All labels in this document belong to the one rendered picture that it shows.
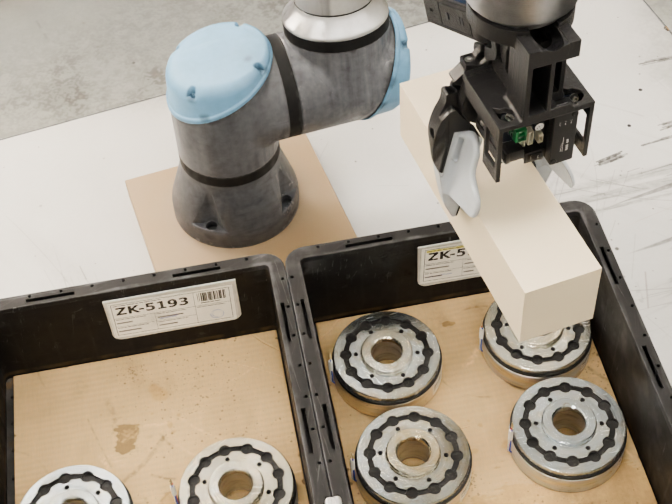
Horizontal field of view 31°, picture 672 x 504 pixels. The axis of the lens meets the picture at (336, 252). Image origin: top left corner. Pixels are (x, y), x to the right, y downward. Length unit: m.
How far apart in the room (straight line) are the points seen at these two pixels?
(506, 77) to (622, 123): 0.77
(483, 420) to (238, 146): 0.41
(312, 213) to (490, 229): 0.56
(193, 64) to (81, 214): 0.31
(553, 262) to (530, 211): 0.05
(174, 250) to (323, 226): 0.18
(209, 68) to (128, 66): 1.51
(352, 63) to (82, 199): 0.42
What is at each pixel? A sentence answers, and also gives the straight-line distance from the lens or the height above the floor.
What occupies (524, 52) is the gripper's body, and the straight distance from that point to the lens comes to 0.79.
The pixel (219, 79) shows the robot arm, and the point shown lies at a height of 0.95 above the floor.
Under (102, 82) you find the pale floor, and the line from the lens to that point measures 2.78.
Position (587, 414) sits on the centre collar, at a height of 0.87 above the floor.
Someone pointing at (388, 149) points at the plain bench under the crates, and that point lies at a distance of 1.55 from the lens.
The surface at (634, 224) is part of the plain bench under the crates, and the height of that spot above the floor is 0.70.
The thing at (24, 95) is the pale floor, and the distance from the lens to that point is 2.80.
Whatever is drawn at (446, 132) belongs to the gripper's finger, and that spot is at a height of 1.18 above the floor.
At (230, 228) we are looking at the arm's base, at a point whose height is 0.76.
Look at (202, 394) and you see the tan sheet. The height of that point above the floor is 0.83.
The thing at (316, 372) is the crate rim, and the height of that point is 0.93.
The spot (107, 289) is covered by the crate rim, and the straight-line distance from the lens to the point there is 1.14.
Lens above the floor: 1.80
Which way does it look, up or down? 50 degrees down
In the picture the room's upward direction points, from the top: 4 degrees counter-clockwise
